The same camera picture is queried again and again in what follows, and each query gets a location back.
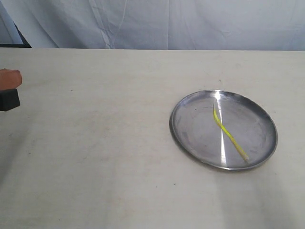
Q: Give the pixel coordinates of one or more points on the round silver metal plate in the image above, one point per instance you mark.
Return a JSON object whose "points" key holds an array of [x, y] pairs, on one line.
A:
{"points": [[194, 130]]}

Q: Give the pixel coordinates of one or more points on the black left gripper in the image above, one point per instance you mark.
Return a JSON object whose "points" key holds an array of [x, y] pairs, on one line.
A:
{"points": [[9, 81]]}

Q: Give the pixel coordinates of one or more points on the thin yellow strip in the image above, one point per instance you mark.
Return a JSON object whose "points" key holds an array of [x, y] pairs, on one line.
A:
{"points": [[239, 149]]}

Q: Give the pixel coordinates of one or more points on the white backdrop cloth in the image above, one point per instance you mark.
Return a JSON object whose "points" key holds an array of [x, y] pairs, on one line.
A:
{"points": [[161, 24]]}

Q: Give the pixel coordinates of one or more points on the black frame at backdrop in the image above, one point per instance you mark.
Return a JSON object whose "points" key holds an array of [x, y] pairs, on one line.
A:
{"points": [[22, 44]]}

